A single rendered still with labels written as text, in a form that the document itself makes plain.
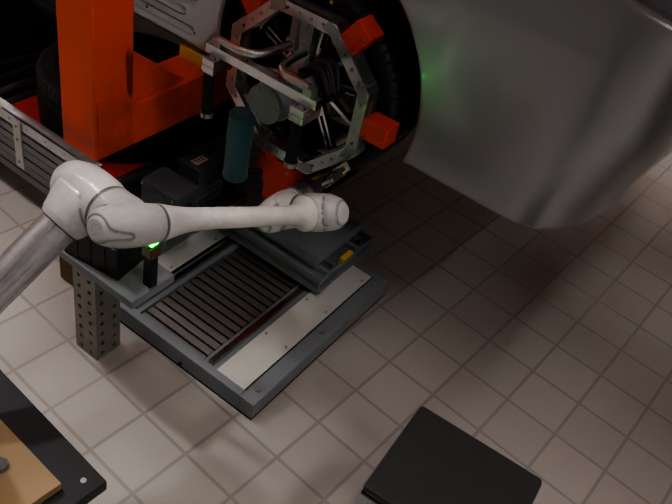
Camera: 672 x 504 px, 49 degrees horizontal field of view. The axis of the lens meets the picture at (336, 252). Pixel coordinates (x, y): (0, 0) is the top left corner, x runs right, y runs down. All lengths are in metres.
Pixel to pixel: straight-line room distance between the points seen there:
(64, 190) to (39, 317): 0.92
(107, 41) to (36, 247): 0.73
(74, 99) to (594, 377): 2.13
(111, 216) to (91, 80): 0.70
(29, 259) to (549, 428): 1.82
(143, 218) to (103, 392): 0.86
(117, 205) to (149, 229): 0.09
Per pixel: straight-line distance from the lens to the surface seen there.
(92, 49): 2.37
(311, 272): 2.80
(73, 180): 1.95
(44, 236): 1.95
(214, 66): 2.32
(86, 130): 2.55
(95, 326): 2.52
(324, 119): 2.53
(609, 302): 3.45
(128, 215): 1.83
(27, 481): 2.02
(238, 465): 2.41
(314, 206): 2.08
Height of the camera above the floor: 2.03
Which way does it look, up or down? 40 degrees down
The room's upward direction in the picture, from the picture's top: 14 degrees clockwise
